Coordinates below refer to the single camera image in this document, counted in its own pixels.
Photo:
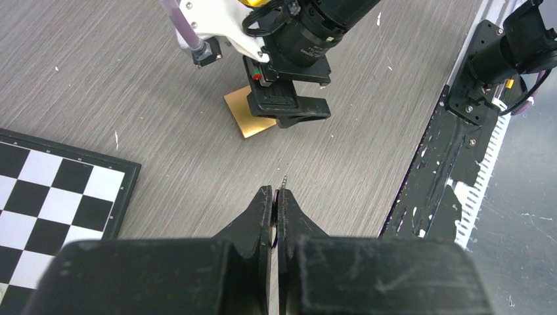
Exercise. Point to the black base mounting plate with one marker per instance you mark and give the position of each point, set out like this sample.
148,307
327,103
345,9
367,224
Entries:
442,192

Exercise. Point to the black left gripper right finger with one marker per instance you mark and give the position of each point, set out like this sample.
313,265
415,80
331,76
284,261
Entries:
322,274

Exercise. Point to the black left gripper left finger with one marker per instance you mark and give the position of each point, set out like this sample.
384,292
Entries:
224,274

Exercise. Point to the brass padlock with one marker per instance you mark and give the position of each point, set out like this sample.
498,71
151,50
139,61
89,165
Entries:
248,124

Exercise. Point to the black white chessboard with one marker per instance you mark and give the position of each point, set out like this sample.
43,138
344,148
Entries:
53,194

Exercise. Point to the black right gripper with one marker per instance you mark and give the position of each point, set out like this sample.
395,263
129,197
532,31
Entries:
283,82

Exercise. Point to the small silver key with ring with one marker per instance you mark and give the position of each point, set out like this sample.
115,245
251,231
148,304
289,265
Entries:
276,213

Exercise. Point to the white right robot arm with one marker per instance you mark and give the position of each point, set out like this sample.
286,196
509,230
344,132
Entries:
297,36

